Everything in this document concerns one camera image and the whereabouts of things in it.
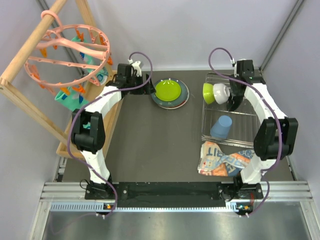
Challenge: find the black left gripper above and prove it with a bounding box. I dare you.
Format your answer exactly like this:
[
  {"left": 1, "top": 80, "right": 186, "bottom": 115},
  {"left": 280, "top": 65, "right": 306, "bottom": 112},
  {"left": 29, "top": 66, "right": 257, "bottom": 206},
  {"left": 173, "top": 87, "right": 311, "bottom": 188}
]
[{"left": 126, "top": 73, "right": 155, "bottom": 95}]

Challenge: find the lime green plate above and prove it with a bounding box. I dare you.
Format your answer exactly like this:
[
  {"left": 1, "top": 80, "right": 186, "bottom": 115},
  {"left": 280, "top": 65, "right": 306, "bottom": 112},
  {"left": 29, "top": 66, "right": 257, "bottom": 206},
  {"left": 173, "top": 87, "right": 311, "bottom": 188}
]
[{"left": 155, "top": 80, "right": 182, "bottom": 102}]

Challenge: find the dark blue speckled plate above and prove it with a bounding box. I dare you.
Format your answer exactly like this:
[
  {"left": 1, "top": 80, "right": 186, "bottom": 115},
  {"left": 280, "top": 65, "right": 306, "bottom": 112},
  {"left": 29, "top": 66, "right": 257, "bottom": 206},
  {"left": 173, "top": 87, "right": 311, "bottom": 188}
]
[{"left": 151, "top": 77, "right": 189, "bottom": 107}]

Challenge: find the red teal floral plate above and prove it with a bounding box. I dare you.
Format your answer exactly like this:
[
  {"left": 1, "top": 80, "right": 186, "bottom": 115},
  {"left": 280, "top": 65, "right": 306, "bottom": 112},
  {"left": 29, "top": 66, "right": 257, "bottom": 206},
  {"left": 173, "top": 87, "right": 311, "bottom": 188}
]
[{"left": 158, "top": 93, "right": 190, "bottom": 110}]

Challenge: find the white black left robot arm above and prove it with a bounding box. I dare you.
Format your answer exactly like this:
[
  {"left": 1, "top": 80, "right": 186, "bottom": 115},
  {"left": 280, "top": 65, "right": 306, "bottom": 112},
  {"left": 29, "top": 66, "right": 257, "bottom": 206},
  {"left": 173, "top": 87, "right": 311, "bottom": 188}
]
[{"left": 70, "top": 60, "right": 155, "bottom": 200}]

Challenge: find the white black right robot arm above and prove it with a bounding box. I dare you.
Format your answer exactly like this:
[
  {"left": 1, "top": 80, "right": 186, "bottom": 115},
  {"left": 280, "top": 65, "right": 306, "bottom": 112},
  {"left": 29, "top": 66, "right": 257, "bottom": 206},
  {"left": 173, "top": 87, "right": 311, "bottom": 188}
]
[{"left": 227, "top": 59, "right": 299, "bottom": 198}]

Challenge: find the printed dish towel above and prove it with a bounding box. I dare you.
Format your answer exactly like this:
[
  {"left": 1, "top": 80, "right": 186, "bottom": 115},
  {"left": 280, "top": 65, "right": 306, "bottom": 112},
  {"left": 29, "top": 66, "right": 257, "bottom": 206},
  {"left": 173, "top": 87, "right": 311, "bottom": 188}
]
[{"left": 197, "top": 141, "right": 255, "bottom": 177}]

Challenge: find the white bowl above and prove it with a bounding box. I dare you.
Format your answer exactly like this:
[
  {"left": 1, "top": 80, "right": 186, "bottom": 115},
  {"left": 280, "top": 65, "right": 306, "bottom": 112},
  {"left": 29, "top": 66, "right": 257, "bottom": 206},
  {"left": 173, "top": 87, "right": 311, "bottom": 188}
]
[{"left": 213, "top": 83, "right": 230, "bottom": 105}]

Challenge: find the lime green bowl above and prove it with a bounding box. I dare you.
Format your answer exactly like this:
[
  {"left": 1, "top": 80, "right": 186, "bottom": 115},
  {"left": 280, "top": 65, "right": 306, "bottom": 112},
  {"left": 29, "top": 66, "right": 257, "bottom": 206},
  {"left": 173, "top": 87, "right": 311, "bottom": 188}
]
[{"left": 202, "top": 83, "right": 215, "bottom": 105}]

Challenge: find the wooden tray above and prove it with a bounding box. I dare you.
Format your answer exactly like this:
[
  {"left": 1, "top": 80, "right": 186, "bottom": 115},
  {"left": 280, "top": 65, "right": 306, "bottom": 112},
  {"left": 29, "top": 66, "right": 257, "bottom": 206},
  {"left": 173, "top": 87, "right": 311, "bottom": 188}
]
[{"left": 56, "top": 82, "right": 123, "bottom": 158}]

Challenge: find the teal patterned sock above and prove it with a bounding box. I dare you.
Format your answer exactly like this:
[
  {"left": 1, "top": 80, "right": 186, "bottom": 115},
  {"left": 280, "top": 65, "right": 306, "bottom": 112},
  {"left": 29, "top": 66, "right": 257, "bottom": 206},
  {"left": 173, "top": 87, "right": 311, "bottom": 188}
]
[
  {"left": 54, "top": 88, "right": 89, "bottom": 112},
  {"left": 79, "top": 52, "right": 109, "bottom": 85}
]

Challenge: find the light blue cup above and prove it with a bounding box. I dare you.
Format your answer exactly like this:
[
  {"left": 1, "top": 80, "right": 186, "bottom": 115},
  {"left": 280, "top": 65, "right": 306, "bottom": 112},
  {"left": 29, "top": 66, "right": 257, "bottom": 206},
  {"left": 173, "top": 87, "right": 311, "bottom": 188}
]
[{"left": 210, "top": 115, "right": 233, "bottom": 139}]

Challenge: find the pink round clip hanger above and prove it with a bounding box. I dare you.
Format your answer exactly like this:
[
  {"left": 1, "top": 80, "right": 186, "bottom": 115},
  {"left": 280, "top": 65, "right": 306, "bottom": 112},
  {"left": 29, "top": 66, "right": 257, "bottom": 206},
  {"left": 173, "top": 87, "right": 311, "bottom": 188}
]
[{"left": 24, "top": 10, "right": 111, "bottom": 95}]

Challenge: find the wooden drying stand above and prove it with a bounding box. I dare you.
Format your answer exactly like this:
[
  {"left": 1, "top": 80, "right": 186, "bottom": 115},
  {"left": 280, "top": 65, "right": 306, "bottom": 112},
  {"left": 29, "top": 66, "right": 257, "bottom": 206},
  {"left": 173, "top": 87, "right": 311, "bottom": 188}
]
[{"left": 0, "top": 0, "right": 114, "bottom": 149}]

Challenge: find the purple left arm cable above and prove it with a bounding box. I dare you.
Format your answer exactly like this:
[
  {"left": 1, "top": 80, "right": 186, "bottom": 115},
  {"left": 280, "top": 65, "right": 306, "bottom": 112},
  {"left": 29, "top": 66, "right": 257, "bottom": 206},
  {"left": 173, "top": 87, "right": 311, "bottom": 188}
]
[{"left": 66, "top": 51, "right": 154, "bottom": 218}]

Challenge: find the wire dish rack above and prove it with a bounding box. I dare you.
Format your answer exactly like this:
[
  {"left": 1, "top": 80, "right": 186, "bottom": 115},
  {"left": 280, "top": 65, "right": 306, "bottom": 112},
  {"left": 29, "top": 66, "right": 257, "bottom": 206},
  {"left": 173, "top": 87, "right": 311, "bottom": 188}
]
[{"left": 201, "top": 72, "right": 269, "bottom": 148}]

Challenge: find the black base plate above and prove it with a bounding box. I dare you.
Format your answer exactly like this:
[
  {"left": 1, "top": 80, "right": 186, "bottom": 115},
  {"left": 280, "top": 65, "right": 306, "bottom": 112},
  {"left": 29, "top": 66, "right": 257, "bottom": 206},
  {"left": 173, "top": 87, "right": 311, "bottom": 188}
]
[{"left": 84, "top": 181, "right": 264, "bottom": 208}]

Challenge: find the aluminium frame rail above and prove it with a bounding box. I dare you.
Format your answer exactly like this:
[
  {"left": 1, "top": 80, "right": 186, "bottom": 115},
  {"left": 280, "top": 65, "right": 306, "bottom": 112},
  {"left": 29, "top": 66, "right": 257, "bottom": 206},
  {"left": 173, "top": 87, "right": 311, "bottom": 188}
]
[{"left": 30, "top": 181, "right": 320, "bottom": 240}]

